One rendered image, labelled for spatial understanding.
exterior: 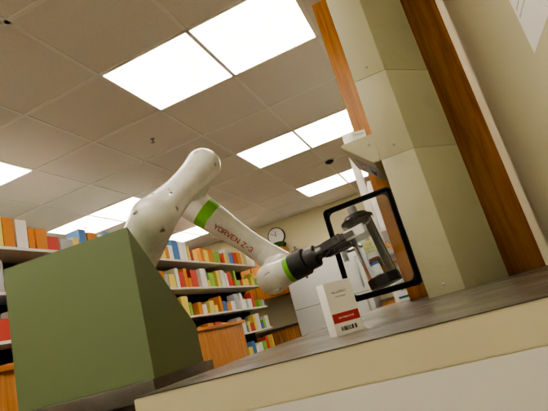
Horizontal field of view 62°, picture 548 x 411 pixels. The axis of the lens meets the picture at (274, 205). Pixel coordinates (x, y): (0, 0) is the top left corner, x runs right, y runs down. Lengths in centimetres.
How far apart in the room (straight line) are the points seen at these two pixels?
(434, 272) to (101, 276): 96
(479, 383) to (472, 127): 157
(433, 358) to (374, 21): 146
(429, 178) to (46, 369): 120
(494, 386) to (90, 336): 89
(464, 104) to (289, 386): 164
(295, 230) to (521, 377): 708
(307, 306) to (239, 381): 617
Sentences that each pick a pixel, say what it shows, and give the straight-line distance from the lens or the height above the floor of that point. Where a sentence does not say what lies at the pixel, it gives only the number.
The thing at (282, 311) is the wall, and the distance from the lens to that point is 754.
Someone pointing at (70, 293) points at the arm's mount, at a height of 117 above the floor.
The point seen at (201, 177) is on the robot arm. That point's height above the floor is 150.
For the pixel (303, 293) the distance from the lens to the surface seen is 670.
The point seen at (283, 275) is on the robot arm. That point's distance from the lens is 152.
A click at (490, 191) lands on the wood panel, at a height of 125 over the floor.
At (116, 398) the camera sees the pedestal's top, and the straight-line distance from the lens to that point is 112.
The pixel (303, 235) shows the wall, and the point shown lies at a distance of 744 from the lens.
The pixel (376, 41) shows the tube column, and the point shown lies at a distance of 173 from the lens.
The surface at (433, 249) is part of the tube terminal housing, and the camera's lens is 151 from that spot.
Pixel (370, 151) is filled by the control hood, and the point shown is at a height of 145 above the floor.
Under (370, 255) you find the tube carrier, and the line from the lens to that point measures 142.
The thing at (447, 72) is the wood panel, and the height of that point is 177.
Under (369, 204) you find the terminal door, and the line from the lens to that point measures 188.
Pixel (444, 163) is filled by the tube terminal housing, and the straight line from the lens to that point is 163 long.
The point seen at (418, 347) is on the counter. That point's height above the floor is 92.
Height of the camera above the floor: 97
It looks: 15 degrees up
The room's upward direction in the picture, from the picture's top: 15 degrees counter-clockwise
